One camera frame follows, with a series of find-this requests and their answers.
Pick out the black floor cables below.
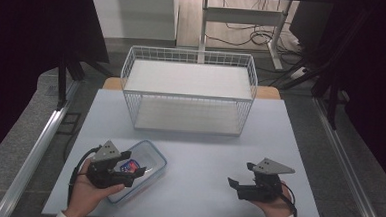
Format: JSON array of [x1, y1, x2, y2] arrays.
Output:
[[201, 0, 310, 88]]

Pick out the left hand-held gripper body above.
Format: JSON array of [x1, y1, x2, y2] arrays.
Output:
[[85, 138, 137, 192]]

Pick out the white power strip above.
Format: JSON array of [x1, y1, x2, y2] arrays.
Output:
[[290, 66, 309, 81]]

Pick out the white wire rack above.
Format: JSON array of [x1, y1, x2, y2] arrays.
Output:
[[117, 44, 260, 139]]

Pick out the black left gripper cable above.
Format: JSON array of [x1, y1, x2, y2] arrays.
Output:
[[67, 143, 103, 208]]

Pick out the aluminium rail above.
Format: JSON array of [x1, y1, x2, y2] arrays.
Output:
[[0, 76, 81, 217], [305, 96, 386, 217]]

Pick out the white metal desk frame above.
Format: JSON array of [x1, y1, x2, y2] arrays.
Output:
[[197, 0, 294, 72]]

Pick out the black curtain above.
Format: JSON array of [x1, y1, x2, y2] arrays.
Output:
[[0, 0, 114, 178], [280, 0, 386, 195]]

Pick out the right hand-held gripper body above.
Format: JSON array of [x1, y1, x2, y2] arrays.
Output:
[[236, 155, 297, 205]]

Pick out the person's right hand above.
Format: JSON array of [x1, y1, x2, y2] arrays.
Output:
[[246, 186, 295, 217]]

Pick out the red and blue packet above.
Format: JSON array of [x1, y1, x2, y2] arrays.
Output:
[[120, 159, 141, 175]]

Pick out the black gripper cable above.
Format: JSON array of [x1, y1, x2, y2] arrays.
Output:
[[277, 180, 300, 217], [67, 143, 103, 208]]

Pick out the clear plastic container blue rim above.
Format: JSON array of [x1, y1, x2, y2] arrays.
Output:
[[106, 137, 169, 208]]

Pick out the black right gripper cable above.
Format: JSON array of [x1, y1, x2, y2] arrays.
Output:
[[277, 180, 300, 217]]

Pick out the black metal stand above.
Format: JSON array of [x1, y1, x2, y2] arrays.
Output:
[[308, 69, 342, 131], [55, 49, 116, 114]]

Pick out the person's left hand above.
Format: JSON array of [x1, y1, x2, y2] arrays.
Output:
[[62, 157, 128, 217]]

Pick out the white cabinet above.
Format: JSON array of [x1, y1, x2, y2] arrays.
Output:
[[87, 0, 182, 43]]

